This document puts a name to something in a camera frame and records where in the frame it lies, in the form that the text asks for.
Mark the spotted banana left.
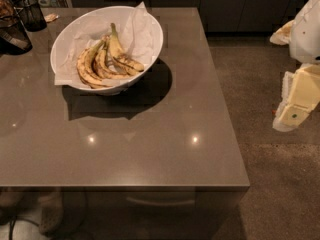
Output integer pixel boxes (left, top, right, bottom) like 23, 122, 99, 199
76, 40, 105, 89

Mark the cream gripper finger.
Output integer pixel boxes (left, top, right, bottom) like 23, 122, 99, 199
273, 64, 320, 132
270, 20, 294, 45

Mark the spotted banana middle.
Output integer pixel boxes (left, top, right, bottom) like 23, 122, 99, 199
93, 36, 128, 79

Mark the drawer handle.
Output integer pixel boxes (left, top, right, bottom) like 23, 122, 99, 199
126, 197, 195, 207

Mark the spotted banana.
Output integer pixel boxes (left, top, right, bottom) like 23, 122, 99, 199
93, 36, 128, 79
109, 23, 144, 76
76, 40, 105, 89

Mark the small wrapper on table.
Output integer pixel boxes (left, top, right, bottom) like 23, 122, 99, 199
44, 13, 59, 23

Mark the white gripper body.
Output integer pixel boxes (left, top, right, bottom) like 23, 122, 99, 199
289, 0, 320, 64

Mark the dark container left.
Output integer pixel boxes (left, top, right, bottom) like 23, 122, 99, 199
0, 16, 33, 55

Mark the white bowl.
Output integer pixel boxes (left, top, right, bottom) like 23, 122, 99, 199
50, 3, 163, 95

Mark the black mesh cup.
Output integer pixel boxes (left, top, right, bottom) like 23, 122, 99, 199
15, 0, 47, 32

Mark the spotted banana right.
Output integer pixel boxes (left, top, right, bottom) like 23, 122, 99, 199
109, 23, 144, 76

